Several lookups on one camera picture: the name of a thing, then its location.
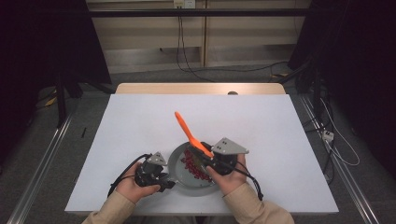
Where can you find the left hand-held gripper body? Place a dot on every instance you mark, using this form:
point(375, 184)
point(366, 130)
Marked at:
point(151, 171)

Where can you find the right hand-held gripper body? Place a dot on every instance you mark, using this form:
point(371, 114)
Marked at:
point(229, 147)

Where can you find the group of red beans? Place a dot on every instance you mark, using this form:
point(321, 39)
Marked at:
point(194, 166)

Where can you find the grey dustpan with orange edge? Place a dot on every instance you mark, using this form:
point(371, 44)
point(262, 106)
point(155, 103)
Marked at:
point(186, 177)

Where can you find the orange brush with grey bristles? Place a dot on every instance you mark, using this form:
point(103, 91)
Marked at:
point(188, 130)

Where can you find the person's left hand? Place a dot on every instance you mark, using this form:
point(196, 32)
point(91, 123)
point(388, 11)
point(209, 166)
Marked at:
point(134, 188)

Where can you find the person's right hand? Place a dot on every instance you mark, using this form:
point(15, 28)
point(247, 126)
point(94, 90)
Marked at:
point(230, 180)

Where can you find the round dark table grommet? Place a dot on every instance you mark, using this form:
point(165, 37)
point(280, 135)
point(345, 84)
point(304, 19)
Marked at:
point(232, 92)

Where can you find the small black stick on floor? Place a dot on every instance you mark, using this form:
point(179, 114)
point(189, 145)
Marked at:
point(83, 132)

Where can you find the white power adapter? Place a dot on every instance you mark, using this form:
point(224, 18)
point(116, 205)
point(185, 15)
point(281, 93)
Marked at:
point(328, 135)

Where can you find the black metal stand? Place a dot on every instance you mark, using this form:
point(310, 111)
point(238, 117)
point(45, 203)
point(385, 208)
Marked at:
point(61, 102)

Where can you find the black horizontal bar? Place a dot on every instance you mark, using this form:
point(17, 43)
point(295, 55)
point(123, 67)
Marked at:
point(199, 12)

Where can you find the black curtain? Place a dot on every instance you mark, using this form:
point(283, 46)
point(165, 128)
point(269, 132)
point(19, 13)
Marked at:
point(358, 46)
point(37, 40)

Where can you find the metal floor rail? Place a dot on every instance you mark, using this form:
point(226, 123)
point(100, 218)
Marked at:
point(40, 168)
point(342, 174)

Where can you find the wooden wall post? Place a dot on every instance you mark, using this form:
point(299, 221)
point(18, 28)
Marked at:
point(204, 34)

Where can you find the white wall socket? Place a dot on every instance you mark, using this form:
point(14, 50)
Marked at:
point(184, 3)

